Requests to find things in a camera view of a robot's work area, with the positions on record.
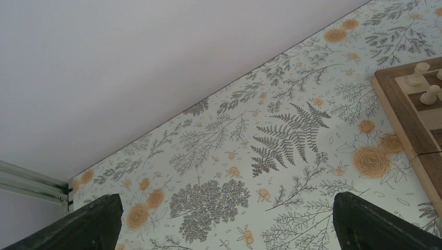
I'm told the aluminium rail frame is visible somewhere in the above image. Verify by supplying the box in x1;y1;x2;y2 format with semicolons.
1;161;72;212

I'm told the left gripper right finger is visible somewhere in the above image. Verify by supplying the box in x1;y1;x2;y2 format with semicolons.
333;192;441;250

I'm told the light chess rook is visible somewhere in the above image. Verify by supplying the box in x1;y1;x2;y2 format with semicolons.
406;62;430;86

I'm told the floral patterned table mat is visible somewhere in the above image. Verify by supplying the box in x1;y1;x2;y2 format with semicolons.
72;1;441;249

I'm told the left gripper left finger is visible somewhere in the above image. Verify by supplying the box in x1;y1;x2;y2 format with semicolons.
4;194;123;250

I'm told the wooden chessboard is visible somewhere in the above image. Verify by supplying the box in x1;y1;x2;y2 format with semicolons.
372;57;441;216

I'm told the light chess pawn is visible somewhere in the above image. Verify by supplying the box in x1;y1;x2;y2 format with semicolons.
420;85;441;105

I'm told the light chess knight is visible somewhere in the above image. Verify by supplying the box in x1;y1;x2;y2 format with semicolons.
436;69;442;80

